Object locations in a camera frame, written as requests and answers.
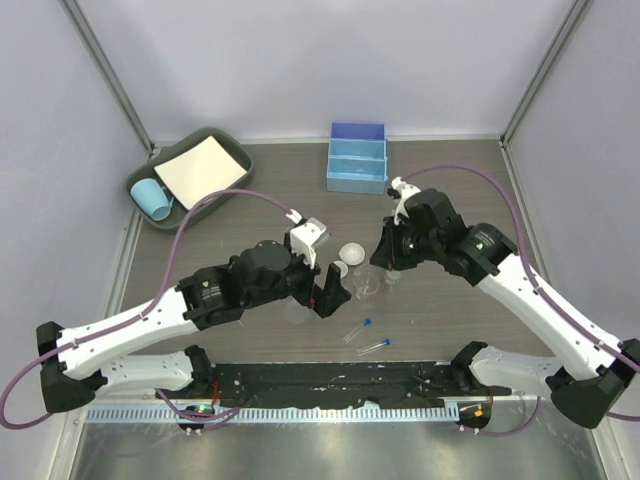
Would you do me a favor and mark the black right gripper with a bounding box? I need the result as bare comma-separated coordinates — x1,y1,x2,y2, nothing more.
374,214,441,270

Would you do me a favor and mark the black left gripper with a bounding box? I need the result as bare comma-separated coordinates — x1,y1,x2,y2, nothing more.
245,234,351,318

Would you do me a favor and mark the blue capped test tube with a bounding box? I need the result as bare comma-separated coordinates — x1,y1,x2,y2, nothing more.
343,318,372,343
356,339,391,356

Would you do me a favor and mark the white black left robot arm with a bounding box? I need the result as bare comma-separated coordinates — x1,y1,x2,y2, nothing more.
36,240,351,414

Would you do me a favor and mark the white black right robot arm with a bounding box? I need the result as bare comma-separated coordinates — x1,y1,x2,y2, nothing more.
370,179,639,429

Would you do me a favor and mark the small clear glass bottle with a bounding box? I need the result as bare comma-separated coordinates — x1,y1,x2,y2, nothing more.
384,270,402,288

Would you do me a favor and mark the small white ceramic bowl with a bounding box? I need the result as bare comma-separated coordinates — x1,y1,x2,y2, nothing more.
333,260,349,279

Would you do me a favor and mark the clear glass beaker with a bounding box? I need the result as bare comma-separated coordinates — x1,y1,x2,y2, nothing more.
352,265,381,301

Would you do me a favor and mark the large white ceramic bowl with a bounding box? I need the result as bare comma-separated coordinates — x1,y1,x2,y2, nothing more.
339,242,366,266

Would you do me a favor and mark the blue tiered organizer box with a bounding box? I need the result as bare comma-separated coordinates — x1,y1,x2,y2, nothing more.
326,122,388,195

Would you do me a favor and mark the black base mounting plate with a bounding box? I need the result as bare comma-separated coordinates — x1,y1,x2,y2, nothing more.
165,362,511,410

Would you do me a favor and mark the dark green plastic tray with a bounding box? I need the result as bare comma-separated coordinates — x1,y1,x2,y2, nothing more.
124,127,254,233

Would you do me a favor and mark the white square plate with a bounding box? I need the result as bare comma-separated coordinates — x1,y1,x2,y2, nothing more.
154,136,247,210

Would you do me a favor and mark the light blue mug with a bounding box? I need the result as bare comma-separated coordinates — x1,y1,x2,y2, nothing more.
130,178,174,222

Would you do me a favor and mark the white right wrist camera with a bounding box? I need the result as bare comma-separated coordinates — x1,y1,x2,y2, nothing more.
387,177,421,225

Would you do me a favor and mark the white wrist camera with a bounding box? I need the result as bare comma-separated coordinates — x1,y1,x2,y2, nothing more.
387,177,421,225
285,210,329,269

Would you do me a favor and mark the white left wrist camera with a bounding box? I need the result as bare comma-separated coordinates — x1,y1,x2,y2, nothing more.
285,210,329,269

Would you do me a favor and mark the white slotted cable duct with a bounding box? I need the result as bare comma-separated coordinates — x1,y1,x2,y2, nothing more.
84,402,459,424

